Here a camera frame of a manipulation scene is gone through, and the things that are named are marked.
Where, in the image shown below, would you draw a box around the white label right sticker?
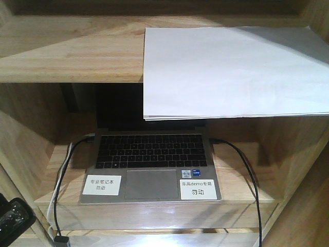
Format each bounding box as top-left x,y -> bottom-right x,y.
179,180 -> 218,200

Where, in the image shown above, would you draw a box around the white paper sheets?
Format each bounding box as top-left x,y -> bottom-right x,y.
143,27 -> 328,120

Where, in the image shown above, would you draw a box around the black cable of laptop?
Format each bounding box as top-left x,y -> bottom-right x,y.
53,137 -> 94,237
208,138 -> 263,247

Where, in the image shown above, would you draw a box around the black orange stapler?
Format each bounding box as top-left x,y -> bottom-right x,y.
1,193 -> 36,246

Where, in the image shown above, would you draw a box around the white label left sticker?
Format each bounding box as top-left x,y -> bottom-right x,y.
82,175 -> 122,196

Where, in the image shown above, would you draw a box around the black cable right of laptop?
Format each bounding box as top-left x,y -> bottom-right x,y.
208,138 -> 263,247

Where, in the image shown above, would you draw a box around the grey usb adapter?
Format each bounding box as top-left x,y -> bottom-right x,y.
54,236 -> 71,247

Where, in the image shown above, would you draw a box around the white label sticker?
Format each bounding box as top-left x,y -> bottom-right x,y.
82,175 -> 122,196
179,180 -> 218,200

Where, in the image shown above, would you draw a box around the grey laptop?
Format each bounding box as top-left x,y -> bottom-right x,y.
78,83 -> 223,206

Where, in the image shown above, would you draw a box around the black cable left of laptop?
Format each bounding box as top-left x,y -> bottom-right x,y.
53,137 -> 94,237

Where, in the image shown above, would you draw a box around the white cable left of laptop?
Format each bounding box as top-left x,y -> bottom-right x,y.
47,133 -> 96,242

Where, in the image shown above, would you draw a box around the wooden shelf unit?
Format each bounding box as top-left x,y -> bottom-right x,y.
1,1 -> 328,246

